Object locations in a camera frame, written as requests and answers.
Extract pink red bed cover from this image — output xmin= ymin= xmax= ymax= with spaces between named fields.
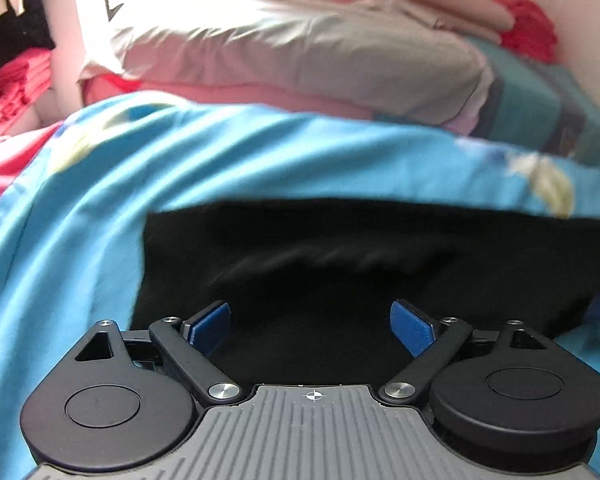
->
xmin=0 ymin=124 xmax=63 ymax=223

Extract red clothes pile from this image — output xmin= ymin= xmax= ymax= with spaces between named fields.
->
xmin=494 ymin=0 xmax=559 ymax=66

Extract black pants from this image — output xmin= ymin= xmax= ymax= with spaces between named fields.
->
xmin=130 ymin=198 xmax=600 ymax=388

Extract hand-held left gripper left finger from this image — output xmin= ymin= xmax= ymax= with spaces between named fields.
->
xmin=75 ymin=301 xmax=242 ymax=404

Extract blue floral bed sheet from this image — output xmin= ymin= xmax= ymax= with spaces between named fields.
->
xmin=0 ymin=91 xmax=600 ymax=480

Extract grey pink pillow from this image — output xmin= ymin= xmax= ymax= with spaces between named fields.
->
xmin=76 ymin=0 xmax=497 ymax=128

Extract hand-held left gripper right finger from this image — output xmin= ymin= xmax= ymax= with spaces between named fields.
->
xmin=378 ymin=300 xmax=551 ymax=406

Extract stack of red folded clothes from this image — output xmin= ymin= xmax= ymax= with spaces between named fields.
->
xmin=0 ymin=47 xmax=54 ymax=142

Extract teal striped folded blanket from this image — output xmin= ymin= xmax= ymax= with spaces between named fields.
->
xmin=472 ymin=39 xmax=600 ymax=171

